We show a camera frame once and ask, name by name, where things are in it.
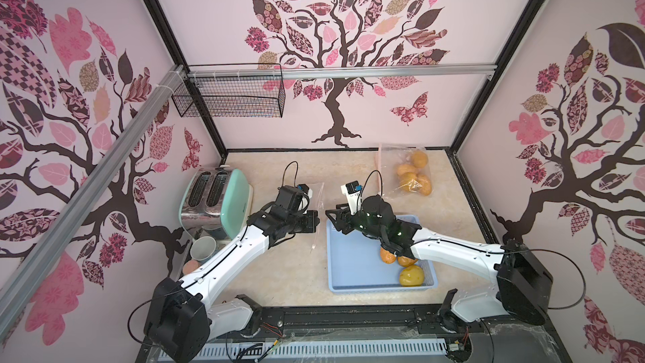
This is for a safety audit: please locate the clear zipper bag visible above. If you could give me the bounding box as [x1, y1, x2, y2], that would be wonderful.
[298, 183, 325, 253]
[376, 145, 433, 198]

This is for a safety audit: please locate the orange potato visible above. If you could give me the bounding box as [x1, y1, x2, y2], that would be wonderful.
[410, 151, 428, 169]
[380, 248, 397, 265]
[416, 174, 433, 196]
[399, 172, 420, 193]
[396, 164, 418, 176]
[397, 256, 418, 268]

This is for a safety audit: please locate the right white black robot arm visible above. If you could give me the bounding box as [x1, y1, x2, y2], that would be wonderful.
[325, 195, 554, 331]

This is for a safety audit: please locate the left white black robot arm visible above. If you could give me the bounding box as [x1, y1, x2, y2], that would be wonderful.
[141, 184, 320, 362]

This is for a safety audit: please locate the light blue plastic basket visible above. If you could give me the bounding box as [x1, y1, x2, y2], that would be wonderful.
[326, 222, 438, 294]

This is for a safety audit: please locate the mint green toaster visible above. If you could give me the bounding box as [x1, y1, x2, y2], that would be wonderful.
[179, 166, 254, 240]

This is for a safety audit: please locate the yellow green potato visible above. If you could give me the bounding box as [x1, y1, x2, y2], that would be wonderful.
[399, 265, 425, 287]

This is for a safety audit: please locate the blue floral mug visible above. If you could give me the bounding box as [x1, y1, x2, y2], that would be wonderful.
[190, 235, 218, 262]

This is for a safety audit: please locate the cork stopper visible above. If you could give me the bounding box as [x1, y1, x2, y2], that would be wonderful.
[182, 260, 201, 276]

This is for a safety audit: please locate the white vent strip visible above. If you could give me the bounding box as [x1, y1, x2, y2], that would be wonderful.
[157, 338, 449, 363]

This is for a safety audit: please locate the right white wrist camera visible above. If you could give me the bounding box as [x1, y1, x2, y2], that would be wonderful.
[341, 181, 363, 215]

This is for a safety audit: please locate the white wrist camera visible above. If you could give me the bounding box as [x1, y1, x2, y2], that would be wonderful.
[297, 184, 313, 212]
[341, 181, 363, 215]

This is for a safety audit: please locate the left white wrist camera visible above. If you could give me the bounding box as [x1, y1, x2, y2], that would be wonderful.
[297, 184, 313, 212]

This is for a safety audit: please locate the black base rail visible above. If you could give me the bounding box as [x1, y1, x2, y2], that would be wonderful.
[134, 301, 573, 363]

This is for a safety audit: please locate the black wire basket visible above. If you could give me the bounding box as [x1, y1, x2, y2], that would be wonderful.
[172, 62, 287, 119]

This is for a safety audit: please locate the aluminium frame bar back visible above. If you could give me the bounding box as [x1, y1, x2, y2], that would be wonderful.
[187, 63, 497, 80]

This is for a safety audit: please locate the aluminium frame bar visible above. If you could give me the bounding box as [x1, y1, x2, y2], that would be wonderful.
[187, 63, 497, 80]
[1, 65, 186, 337]

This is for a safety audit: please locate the aluminium frame bar left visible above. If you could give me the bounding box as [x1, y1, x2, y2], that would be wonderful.
[1, 65, 186, 337]

